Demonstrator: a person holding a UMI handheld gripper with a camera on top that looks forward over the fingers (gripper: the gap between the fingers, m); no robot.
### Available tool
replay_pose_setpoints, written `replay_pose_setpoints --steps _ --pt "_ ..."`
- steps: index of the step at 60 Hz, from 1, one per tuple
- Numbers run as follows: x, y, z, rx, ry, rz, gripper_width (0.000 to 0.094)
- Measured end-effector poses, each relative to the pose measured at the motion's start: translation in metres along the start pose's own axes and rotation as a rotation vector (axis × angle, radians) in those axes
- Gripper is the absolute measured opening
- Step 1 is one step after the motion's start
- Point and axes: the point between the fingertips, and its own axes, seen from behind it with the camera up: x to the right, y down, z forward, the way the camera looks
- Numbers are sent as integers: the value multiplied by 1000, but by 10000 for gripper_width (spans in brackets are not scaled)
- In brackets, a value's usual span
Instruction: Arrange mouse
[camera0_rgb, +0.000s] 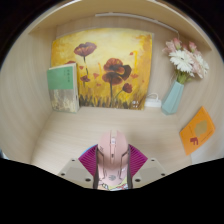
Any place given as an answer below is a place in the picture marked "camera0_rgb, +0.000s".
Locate pink and white flower bouquet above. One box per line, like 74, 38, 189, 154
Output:
162, 37, 210, 85

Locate green covered book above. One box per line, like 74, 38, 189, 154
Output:
46, 63, 81, 114

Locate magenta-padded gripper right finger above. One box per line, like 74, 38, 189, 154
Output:
125, 143, 168, 190

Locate yellow poppy flower painting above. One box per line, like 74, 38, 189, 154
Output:
50, 27, 154, 111

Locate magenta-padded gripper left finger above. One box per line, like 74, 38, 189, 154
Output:
57, 143, 100, 191

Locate mint green faceted vase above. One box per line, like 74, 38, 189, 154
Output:
161, 79, 185, 116

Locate orange covered book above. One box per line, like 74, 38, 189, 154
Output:
179, 105, 216, 157

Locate white power adapter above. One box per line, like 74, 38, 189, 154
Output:
143, 92, 163, 109

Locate pink computer mouse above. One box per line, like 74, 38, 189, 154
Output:
96, 129, 130, 191

